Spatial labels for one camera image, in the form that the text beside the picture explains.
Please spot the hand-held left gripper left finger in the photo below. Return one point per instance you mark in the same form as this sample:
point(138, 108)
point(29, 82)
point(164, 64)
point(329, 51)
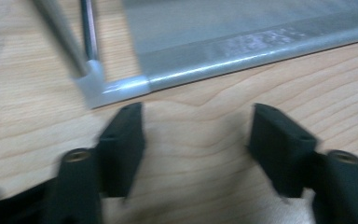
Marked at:
point(121, 155)

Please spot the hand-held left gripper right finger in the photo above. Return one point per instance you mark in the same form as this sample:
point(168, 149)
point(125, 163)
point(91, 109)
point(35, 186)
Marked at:
point(279, 149)

